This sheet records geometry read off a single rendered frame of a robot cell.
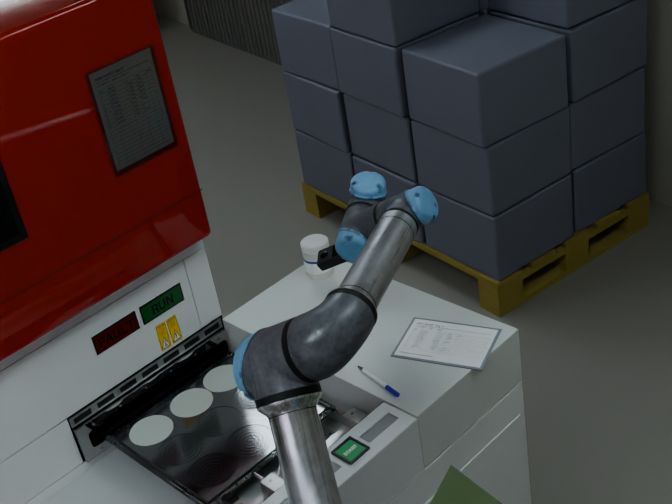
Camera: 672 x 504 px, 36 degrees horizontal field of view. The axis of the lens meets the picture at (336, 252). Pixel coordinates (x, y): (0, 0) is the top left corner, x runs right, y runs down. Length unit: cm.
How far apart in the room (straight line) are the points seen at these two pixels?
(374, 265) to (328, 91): 255
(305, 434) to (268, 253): 292
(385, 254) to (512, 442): 79
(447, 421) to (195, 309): 66
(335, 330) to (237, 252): 302
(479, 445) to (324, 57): 227
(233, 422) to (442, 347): 49
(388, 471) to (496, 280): 191
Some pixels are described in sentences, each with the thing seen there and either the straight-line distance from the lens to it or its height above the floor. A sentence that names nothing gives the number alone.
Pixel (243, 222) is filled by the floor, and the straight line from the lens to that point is 490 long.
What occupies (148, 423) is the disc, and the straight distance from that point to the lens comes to 237.
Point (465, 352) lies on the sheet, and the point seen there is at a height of 97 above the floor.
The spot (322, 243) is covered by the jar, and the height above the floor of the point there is 106.
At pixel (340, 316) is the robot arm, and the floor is 139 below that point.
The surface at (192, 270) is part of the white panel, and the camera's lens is 240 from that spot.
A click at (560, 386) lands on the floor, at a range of 366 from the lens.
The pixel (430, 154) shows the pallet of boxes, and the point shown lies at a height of 60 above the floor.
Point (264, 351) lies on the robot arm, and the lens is 173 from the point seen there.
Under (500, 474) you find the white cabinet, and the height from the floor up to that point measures 61.
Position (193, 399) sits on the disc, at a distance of 239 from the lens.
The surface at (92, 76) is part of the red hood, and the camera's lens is 207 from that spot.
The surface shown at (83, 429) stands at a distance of 236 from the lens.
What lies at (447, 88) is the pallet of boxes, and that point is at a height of 91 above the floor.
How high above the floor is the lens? 236
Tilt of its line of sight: 31 degrees down
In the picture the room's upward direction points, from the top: 10 degrees counter-clockwise
